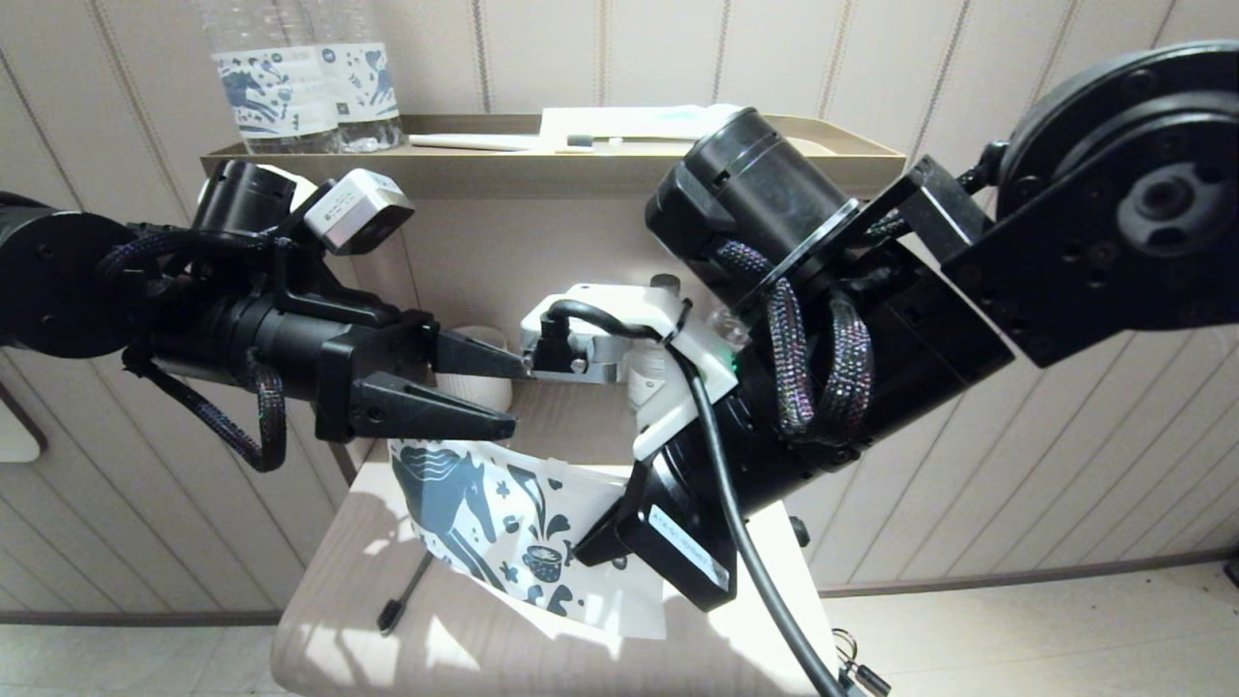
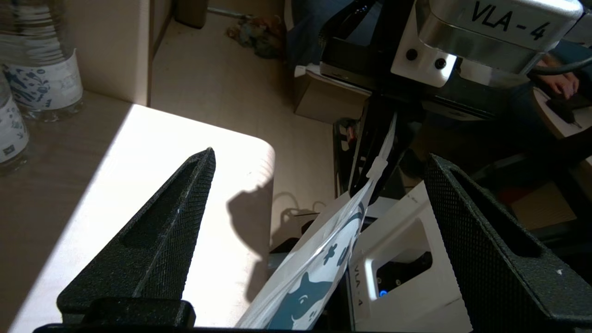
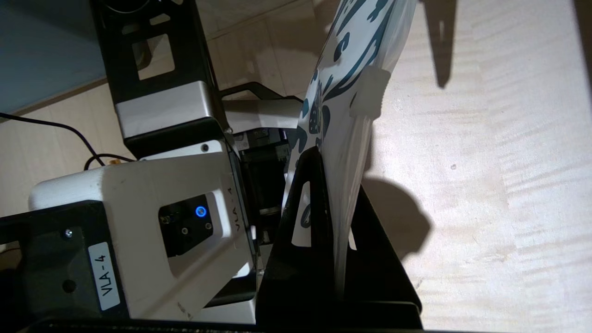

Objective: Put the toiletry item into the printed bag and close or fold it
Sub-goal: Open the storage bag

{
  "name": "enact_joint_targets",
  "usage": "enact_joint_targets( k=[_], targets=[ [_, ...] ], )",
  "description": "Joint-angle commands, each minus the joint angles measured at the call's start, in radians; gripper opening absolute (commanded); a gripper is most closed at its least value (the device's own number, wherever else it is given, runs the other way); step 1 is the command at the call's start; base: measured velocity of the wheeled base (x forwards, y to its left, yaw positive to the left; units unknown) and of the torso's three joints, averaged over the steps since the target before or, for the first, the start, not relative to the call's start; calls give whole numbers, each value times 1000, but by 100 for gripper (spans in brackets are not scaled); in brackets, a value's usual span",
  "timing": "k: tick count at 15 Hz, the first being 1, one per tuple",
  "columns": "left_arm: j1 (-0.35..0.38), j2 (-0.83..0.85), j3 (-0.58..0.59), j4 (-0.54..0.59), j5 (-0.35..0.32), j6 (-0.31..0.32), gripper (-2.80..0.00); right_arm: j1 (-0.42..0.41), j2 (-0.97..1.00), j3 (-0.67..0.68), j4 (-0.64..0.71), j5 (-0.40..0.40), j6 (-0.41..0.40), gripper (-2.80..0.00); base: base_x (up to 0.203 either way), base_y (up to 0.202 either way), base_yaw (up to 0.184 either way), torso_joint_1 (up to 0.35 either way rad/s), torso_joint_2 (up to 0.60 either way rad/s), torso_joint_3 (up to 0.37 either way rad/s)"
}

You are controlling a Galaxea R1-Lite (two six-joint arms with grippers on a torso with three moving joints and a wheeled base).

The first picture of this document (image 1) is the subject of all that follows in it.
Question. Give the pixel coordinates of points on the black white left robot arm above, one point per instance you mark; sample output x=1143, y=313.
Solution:
x=58, y=281

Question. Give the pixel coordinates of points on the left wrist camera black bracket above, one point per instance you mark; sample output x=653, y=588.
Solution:
x=358, y=208

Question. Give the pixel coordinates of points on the brown open shelf cabinet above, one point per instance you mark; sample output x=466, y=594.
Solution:
x=503, y=174

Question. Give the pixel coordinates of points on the white ribbed mug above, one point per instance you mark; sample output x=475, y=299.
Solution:
x=484, y=387

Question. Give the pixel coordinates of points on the large water bottle horse label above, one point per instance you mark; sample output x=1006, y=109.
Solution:
x=276, y=92
x=368, y=87

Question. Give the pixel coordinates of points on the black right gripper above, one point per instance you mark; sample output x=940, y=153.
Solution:
x=910, y=348

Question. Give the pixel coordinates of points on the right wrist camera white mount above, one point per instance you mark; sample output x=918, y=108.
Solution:
x=619, y=300

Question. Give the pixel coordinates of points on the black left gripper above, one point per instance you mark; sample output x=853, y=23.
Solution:
x=252, y=339

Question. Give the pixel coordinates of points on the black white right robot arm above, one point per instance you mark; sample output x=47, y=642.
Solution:
x=1113, y=213

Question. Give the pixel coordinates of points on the white toothbrush dark bristles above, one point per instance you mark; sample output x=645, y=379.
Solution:
x=484, y=142

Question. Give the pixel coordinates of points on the white rounded wall fixture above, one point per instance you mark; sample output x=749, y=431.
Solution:
x=15, y=436

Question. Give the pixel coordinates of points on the white blue packet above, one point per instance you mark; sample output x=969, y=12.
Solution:
x=629, y=121

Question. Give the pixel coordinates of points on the white blue horse pouch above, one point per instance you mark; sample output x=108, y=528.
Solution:
x=455, y=494

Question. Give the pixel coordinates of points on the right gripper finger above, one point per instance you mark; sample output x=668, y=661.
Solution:
x=610, y=537

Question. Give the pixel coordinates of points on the small black table knob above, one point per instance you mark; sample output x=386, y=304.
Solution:
x=799, y=532

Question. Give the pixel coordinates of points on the grey toothbrush black bristles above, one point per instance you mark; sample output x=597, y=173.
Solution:
x=402, y=600

